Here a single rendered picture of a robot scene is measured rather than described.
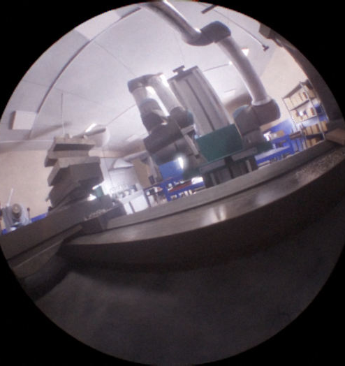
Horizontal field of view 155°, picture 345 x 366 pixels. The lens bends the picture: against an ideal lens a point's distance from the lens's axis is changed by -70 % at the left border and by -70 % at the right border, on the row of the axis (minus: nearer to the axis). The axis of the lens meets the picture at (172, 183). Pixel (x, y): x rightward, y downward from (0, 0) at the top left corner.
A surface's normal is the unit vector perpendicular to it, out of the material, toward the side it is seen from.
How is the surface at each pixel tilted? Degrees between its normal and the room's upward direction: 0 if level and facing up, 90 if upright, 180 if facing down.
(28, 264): 90
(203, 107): 90
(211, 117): 90
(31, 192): 90
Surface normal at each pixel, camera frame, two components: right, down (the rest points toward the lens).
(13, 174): 0.89, -0.34
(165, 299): -0.10, -0.99
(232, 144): -0.36, 0.20
